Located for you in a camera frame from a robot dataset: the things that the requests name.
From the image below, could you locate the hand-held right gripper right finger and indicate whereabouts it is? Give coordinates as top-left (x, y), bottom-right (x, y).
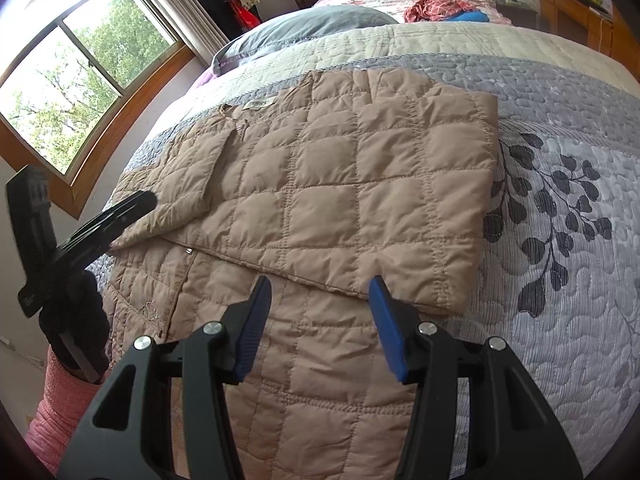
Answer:
top-left (368, 275), bottom-right (583, 480)

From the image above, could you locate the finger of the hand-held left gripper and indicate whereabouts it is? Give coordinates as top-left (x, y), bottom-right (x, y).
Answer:
top-left (52, 190), bottom-right (159, 267)

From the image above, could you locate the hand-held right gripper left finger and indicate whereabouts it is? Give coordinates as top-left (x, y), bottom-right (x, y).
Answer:
top-left (57, 275), bottom-right (273, 480)

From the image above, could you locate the beige quilted jacket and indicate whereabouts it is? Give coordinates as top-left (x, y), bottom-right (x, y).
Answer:
top-left (102, 67), bottom-right (501, 480)

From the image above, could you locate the coat rack with clothes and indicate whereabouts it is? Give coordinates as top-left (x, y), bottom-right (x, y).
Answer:
top-left (194, 0), bottom-right (263, 41)

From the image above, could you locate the person's left hand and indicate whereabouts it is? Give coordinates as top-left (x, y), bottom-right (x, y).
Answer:
top-left (40, 269), bottom-right (112, 377)

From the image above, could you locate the wooden framed window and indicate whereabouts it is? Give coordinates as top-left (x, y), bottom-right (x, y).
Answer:
top-left (0, 0), bottom-right (196, 218)

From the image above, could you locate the grey leaf-print quilted bedspread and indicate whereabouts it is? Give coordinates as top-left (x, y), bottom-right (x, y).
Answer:
top-left (102, 25), bottom-right (640, 476)

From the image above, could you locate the beige curtain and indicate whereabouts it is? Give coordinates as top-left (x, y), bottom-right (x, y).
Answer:
top-left (145, 0), bottom-right (231, 68)

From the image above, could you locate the grey pillow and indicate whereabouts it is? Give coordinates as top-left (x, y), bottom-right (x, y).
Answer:
top-left (210, 5), bottom-right (401, 76)

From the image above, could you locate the blue cloth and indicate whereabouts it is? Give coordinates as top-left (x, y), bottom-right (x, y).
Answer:
top-left (447, 9), bottom-right (490, 24)

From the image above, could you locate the red plaid cloth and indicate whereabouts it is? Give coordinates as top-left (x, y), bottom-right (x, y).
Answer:
top-left (402, 0), bottom-right (473, 23)

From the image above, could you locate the dark nightstand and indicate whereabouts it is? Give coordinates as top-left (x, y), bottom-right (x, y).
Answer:
top-left (495, 0), bottom-right (541, 28)

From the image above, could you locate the wooden cabinet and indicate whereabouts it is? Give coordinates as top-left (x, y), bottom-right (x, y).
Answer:
top-left (537, 0), bottom-right (616, 58)

